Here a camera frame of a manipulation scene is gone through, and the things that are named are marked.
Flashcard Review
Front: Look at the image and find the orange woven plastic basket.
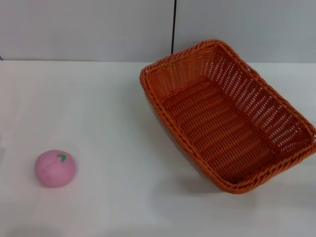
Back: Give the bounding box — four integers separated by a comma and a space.
139, 39, 316, 196

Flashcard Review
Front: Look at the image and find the pink toy peach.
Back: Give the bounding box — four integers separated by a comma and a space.
34, 149, 79, 189

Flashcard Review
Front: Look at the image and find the black vertical wall strip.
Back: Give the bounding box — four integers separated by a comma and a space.
171, 0, 178, 54

